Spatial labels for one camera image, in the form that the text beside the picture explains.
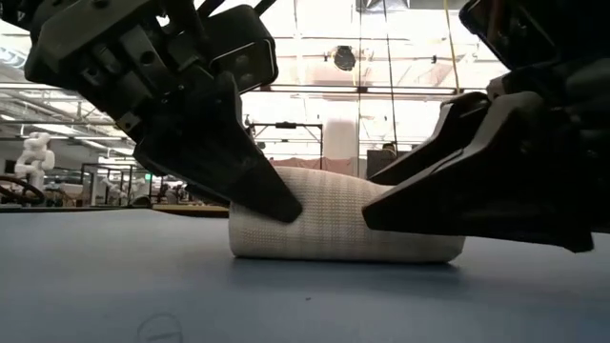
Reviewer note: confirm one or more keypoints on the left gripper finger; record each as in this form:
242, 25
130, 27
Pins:
209, 196
214, 157

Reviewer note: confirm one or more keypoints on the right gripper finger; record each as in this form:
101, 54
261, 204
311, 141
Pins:
500, 190
453, 128

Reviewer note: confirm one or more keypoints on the white checked towel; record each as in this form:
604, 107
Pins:
333, 224

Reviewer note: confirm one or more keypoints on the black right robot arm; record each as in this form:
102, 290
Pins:
586, 24

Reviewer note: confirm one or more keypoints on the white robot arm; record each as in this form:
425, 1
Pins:
35, 157

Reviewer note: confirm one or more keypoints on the person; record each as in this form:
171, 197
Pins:
389, 147

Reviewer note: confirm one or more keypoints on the pink hanging cloth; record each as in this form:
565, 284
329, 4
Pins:
333, 164

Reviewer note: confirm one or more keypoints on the black rig frame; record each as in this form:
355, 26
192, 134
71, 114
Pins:
285, 125

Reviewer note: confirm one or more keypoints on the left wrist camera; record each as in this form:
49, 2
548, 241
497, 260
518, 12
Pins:
243, 52

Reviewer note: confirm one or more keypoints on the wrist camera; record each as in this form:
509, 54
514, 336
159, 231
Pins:
510, 28
243, 52

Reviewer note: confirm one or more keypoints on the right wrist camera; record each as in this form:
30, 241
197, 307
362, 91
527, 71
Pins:
510, 28

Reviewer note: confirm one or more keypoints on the black frame cage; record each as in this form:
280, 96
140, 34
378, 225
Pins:
82, 186

